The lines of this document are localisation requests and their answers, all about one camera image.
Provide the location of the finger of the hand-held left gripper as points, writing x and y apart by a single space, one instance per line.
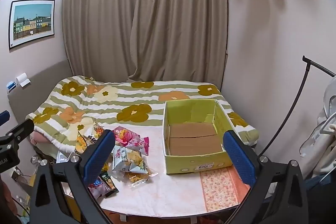
4 117
21 130

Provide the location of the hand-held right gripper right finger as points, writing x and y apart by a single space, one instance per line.
239 161

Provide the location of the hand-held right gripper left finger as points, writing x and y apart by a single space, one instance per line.
100 158

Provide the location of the pile of snack packets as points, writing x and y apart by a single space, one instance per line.
81 141

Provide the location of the pink snack packet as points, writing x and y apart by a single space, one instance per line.
131 138

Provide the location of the green cardboard box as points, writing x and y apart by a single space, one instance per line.
194 140

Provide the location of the pink pillow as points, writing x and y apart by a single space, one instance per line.
39 138

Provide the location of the small blue white box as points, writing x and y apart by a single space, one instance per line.
11 86

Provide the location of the orange floral cloth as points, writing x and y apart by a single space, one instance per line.
218 187

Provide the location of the white tissue roll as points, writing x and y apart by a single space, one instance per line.
23 79

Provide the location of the grey padded headboard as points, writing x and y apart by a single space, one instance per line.
39 82

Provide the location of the white tablecloth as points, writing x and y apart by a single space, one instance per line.
157 187

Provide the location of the floral striped blanket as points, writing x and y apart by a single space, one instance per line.
126 98

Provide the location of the white hanging clothes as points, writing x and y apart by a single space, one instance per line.
323 134

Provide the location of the black clothes rack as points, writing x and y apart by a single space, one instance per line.
319 64

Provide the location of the beige curtain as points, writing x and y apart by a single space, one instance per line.
131 16

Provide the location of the framed wall poster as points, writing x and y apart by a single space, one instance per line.
31 22

